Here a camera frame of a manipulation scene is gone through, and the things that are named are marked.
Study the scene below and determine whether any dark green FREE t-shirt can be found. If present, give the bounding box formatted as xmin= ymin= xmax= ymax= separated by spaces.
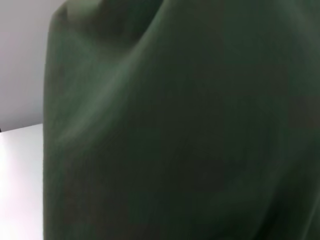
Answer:
xmin=42 ymin=0 xmax=320 ymax=240

